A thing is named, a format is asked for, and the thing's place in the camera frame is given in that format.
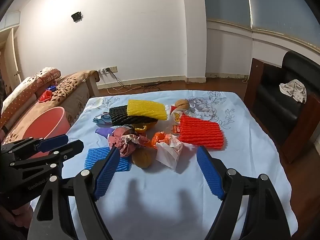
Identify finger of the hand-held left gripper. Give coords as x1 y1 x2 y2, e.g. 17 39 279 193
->
1 134 69 158
9 140 84 174

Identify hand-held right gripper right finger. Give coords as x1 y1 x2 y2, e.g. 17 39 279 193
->
196 146 292 240

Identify black foam fruit net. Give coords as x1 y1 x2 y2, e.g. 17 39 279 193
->
109 105 159 127

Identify orange plastic bag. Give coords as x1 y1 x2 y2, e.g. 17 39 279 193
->
150 131 173 150

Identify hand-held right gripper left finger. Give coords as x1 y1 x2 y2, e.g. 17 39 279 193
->
27 146 121 240

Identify red scrubber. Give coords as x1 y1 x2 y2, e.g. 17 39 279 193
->
179 115 225 151

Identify purple face mask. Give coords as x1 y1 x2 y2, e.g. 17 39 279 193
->
95 127 117 138

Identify person's left hand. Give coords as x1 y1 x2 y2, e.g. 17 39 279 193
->
0 202 34 233

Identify window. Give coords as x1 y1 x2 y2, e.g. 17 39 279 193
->
202 0 320 48

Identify white paper bag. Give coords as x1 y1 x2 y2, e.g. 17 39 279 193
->
155 135 184 172

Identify black leather armchair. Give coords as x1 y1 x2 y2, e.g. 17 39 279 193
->
244 50 320 164

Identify red-white paper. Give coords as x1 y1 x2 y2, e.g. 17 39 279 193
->
107 126 150 158

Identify red plastic bag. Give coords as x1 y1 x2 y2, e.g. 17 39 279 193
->
38 90 53 103

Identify blue foam fruit net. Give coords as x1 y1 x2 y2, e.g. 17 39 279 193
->
84 147 132 172

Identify wooden bed with mattress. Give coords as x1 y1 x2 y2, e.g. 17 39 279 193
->
62 71 100 128

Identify white and red snack wrapper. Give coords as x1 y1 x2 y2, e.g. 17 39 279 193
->
170 105 193 134

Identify yellow foam fruit net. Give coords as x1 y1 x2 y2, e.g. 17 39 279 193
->
127 99 168 120

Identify cream door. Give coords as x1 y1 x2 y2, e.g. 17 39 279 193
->
0 27 23 95

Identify light blue floral tablecloth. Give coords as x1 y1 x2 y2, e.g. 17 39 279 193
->
30 90 299 240

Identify bed with brown blanket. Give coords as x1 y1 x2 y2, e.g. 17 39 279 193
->
0 70 99 145

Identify white crumpled cloth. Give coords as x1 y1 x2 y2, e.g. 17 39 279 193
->
279 79 307 103

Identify white floor cable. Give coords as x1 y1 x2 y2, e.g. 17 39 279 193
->
97 81 145 93

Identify walnut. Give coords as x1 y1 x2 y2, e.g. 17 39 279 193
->
174 99 191 110
132 148 152 168

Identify pink plastic bucket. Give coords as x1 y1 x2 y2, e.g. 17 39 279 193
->
22 106 71 159

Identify black floor cable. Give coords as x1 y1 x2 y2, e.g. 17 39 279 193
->
107 71 173 93

